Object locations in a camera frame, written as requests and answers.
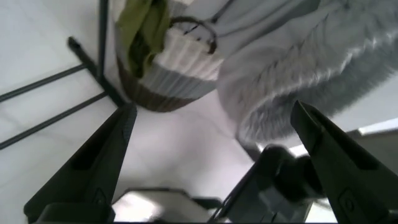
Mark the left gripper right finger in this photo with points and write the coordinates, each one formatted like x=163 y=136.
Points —
x=351 y=174

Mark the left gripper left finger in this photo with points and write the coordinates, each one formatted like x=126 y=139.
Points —
x=90 y=174

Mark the black clothes rack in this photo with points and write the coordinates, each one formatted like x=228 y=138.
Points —
x=102 y=37

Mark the white laundry basket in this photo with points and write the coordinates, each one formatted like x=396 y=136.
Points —
x=183 y=71

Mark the green garment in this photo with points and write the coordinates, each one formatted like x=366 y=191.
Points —
x=140 y=28

